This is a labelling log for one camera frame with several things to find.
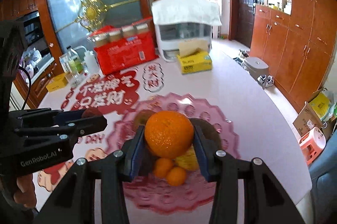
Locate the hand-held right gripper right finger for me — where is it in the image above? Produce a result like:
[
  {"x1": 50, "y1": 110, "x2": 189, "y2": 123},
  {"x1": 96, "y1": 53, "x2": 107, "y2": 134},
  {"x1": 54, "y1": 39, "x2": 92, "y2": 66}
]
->
[{"x1": 193, "y1": 125, "x2": 303, "y2": 224}]

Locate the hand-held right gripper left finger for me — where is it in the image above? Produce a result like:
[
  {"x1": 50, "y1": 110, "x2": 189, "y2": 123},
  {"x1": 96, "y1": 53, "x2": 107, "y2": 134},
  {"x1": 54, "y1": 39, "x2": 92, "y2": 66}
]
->
[{"x1": 34, "y1": 125, "x2": 146, "y2": 224}]

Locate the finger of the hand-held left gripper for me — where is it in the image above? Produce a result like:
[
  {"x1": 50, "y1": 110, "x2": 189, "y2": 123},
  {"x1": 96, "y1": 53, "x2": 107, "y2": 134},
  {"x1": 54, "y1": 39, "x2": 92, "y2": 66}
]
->
[
  {"x1": 9, "y1": 108, "x2": 88, "y2": 128},
  {"x1": 14, "y1": 115, "x2": 108, "y2": 147}
]

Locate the speckled yellow pear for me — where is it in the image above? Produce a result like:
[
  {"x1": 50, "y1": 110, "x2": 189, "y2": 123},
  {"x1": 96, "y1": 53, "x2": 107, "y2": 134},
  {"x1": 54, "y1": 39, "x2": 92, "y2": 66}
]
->
[{"x1": 175, "y1": 146, "x2": 200, "y2": 171}]

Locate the pink glass fruit plate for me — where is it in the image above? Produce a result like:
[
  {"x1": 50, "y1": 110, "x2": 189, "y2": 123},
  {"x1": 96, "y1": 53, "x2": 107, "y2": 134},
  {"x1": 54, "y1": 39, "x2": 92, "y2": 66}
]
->
[{"x1": 107, "y1": 92, "x2": 241, "y2": 214}]

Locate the dark avocado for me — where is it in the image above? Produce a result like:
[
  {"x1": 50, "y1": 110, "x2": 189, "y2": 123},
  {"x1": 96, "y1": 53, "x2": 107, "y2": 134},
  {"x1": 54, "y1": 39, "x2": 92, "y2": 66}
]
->
[{"x1": 133, "y1": 109, "x2": 152, "y2": 132}]

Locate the round orange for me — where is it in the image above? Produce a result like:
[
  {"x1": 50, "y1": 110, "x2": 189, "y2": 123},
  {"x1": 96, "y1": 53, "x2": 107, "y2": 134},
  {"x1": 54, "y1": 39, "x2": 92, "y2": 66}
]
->
[{"x1": 144, "y1": 110, "x2": 195, "y2": 159}]

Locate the person's left hand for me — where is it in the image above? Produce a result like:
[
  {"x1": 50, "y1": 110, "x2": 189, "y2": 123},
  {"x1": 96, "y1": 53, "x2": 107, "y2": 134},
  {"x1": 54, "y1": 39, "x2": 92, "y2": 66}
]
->
[{"x1": 16, "y1": 175, "x2": 37, "y2": 210}]

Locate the small orange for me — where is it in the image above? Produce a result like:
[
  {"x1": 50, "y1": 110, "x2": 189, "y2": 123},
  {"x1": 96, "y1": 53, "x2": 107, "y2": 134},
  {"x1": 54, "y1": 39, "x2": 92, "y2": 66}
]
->
[
  {"x1": 166, "y1": 167, "x2": 187, "y2": 187},
  {"x1": 153, "y1": 158, "x2": 175, "y2": 179}
]

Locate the small yellow box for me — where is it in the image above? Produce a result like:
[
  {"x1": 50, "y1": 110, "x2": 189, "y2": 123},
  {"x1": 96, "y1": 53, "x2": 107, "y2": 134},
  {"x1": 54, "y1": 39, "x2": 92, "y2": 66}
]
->
[{"x1": 46, "y1": 73, "x2": 67, "y2": 93}]

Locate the red white printed table mat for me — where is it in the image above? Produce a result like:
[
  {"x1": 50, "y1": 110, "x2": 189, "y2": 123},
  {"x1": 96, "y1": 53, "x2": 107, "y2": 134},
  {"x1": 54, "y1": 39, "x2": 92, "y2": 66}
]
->
[{"x1": 37, "y1": 63, "x2": 164, "y2": 193}]

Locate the clear glass cup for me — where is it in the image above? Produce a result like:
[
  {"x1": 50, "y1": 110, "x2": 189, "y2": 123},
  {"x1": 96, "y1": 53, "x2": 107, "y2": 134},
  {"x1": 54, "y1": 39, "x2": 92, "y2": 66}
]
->
[{"x1": 59, "y1": 54, "x2": 79, "y2": 82}]

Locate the clear plastic bottle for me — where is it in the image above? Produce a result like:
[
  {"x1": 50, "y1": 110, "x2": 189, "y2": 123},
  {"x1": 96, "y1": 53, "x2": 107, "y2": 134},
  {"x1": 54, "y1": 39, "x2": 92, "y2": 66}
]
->
[{"x1": 66, "y1": 45, "x2": 82, "y2": 74}]

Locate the white squeeze bottle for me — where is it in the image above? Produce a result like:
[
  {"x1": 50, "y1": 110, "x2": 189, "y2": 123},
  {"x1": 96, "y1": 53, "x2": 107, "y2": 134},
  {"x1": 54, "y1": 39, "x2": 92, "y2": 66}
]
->
[{"x1": 84, "y1": 50, "x2": 100, "y2": 74}]

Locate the red paper cup package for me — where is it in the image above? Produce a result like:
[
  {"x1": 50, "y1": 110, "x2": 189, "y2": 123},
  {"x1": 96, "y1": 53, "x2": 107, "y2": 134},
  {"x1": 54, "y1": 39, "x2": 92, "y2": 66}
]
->
[{"x1": 91, "y1": 17, "x2": 158, "y2": 76}]

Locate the yellow tissue box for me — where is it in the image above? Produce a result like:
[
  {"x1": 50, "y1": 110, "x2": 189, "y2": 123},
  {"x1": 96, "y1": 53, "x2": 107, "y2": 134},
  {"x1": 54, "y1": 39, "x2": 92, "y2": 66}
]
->
[{"x1": 176, "y1": 39, "x2": 213, "y2": 74}]

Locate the gold door ornament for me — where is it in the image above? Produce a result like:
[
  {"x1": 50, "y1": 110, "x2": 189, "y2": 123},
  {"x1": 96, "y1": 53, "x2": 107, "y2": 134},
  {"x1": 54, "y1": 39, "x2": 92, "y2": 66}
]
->
[{"x1": 75, "y1": 0, "x2": 108, "y2": 31}]

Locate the grey round stool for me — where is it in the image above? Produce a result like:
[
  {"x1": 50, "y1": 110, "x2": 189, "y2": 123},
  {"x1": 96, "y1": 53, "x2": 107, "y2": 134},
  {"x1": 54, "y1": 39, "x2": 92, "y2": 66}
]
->
[{"x1": 243, "y1": 57, "x2": 269, "y2": 89}]

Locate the pink plastic stool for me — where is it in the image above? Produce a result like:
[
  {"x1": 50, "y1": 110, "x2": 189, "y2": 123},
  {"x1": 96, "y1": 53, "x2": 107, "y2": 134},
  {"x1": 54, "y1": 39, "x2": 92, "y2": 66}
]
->
[{"x1": 299, "y1": 127, "x2": 327, "y2": 165}]

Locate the cardboard box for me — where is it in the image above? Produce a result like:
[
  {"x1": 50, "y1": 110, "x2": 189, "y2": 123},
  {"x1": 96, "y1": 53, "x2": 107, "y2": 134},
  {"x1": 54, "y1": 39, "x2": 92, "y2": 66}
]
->
[{"x1": 293, "y1": 101, "x2": 324, "y2": 139}]

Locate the light blue cloth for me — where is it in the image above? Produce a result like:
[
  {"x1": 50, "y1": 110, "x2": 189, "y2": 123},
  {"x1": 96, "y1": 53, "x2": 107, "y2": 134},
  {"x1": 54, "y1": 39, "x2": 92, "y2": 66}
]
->
[{"x1": 309, "y1": 140, "x2": 337, "y2": 190}]

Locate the white countertop appliance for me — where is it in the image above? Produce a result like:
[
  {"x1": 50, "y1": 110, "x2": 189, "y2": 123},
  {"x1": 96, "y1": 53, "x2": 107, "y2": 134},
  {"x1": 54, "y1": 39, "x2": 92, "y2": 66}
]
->
[{"x1": 154, "y1": 21, "x2": 212, "y2": 63}]

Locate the yellow bag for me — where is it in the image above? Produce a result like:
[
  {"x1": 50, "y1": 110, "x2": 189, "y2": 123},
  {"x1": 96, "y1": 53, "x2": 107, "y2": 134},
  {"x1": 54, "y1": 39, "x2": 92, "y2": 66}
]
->
[{"x1": 309, "y1": 92, "x2": 331, "y2": 119}]

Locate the green bag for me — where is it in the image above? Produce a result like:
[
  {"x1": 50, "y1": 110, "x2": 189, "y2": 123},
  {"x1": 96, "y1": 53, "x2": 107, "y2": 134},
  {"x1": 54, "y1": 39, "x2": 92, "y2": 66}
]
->
[{"x1": 328, "y1": 103, "x2": 337, "y2": 122}]

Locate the white towel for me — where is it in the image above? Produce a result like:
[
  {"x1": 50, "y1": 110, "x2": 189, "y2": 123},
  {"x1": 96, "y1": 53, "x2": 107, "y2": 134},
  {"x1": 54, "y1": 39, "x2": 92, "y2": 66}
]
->
[{"x1": 152, "y1": 0, "x2": 222, "y2": 27}]

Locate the orange wooden cabinet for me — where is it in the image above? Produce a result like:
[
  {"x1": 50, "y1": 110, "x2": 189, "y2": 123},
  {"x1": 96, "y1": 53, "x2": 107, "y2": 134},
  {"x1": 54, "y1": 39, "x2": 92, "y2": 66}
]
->
[{"x1": 249, "y1": 0, "x2": 337, "y2": 114}]

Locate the dark wooden door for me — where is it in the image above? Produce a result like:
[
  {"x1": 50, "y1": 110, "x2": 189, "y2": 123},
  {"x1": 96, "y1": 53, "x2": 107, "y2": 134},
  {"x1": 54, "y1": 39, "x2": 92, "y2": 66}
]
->
[{"x1": 229, "y1": 0, "x2": 257, "y2": 48}]

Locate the black cable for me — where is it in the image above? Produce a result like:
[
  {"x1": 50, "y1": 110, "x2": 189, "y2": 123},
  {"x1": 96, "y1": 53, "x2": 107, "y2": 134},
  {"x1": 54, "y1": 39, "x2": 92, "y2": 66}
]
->
[{"x1": 19, "y1": 66, "x2": 31, "y2": 110}]

